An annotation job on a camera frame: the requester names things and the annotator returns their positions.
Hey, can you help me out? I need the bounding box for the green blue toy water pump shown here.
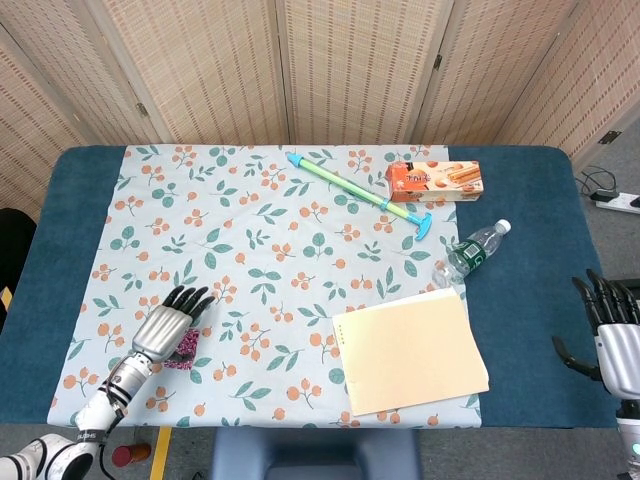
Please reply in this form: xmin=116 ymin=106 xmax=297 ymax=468
xmin=285 ymin=152 xmax=434 ymax=242

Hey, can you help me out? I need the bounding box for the manila folder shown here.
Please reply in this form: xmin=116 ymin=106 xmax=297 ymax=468
xmin=332 ymin=286 xmax=491 ymax=418

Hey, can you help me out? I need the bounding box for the teal blue table cover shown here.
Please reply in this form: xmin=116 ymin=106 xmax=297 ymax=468
xmin=0 ymin=144 xmax=620 ymax=431

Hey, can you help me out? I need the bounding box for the clear plastic water bottle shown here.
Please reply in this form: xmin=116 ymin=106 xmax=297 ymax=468
xmin=432 ymin=218 xmax=512 ymax=290

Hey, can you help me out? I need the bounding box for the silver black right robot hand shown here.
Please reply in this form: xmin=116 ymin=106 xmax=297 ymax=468
xmin=552 ymin=268 xmax=640 ymax=399

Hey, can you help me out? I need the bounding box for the black power cable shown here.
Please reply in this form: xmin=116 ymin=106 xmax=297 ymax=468
xmin=574 ymin=166 xmax=617 ymax=195

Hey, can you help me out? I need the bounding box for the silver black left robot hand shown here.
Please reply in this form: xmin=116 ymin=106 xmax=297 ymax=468
xmin=131 ymin=285 xmax=216 ymax=371

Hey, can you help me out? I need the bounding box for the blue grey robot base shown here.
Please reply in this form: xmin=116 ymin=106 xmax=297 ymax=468
xmin=209 ymin=427 xmax=424 ymax=480

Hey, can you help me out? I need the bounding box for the woven bamboo folding screen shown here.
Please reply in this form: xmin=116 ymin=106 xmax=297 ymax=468
xmin=0 ymin=0 xmax=640 ymax=221

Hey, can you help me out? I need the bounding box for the orange biscuit box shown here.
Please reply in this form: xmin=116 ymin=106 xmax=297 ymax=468
xmin=383 ymin=159 xmax=485 ymax=204

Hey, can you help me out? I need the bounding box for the floral print tablecloth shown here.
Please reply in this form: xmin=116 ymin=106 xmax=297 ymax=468
xmin=47 ymin=144 xmax=484 ymax=430

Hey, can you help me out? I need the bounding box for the red orange cylinder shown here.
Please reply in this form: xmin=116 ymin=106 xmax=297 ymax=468
xmin=112 ymin=442 xmax=153 ymax=467

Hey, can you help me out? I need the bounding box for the black bag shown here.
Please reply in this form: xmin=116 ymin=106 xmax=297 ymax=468
xmin=0 ymin=207 xmax=39 ymax=321

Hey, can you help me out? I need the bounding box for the pink patterned cloth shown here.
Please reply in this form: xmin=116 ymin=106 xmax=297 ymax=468
xmin=163 ymin=327 xmax=201 ymax=373

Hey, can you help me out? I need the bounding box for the white power strip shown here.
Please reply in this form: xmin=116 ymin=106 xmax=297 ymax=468
xmin=589 ymin=189 xmax=640 ymax=215

